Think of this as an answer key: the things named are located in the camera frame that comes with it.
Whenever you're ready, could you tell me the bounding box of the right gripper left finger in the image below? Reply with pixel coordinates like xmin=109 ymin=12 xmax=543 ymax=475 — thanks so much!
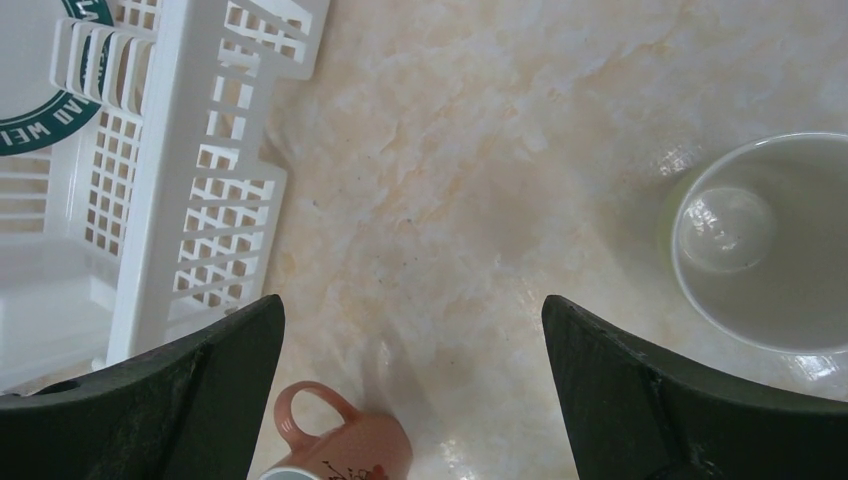
xmin=1 ymin=295 xmax=285 ymax=479

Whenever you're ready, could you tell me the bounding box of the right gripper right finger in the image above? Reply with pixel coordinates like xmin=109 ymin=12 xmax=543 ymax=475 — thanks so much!
xmin=541 ymin=295 xmax=847 ymax=479

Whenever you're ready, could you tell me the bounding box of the white plastic dish rack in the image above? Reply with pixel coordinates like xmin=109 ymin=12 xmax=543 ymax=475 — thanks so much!
xmin=1 ymin=1 xmax=330 ymax=392

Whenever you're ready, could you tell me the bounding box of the light green mug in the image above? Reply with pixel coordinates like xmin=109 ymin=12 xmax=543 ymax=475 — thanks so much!
xmin=657 ymin=132 xmax=847 ymax=355

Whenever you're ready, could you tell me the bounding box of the white plate green rim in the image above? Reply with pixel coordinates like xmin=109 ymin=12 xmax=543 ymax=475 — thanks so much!
xmin=1 ymin=0 xmax=113 ymax=156

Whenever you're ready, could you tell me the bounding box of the salmon mug white interior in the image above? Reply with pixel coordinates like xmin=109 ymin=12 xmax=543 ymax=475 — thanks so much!
xmin=261 ymin=381 xmax=413 ymax=479

